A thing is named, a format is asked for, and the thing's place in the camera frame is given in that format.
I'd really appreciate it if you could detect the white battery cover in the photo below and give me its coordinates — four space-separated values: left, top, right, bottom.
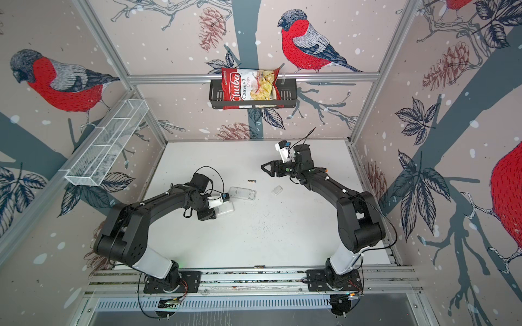
272 186 283 195

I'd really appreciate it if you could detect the white remote control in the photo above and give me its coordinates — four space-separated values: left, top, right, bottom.
215 202 235 216
228 187 256 200

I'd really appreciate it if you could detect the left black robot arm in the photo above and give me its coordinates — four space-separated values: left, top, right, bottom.
93 173 215 287

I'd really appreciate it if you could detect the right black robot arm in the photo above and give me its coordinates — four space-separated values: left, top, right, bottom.
261 141 386 289

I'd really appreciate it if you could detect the red cassava chips bag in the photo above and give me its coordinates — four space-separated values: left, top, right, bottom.
221 68 281 102

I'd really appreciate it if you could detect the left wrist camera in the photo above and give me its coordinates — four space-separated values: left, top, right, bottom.
207 193 230 209

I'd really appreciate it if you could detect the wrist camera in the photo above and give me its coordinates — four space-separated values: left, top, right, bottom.
207 193 230 209
275 140 292 163

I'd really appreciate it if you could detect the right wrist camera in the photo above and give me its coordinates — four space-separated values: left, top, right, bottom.
275 140 292 163

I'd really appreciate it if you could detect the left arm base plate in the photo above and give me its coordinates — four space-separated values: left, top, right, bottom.
144 271 202 294

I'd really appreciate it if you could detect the black wall basket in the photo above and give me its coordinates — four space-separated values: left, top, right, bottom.
209 79 298 109

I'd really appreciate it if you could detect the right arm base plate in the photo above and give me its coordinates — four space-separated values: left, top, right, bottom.
304 268 363 293

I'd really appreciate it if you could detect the white wire mesh shelf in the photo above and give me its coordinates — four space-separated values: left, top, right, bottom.
65 99 149 186

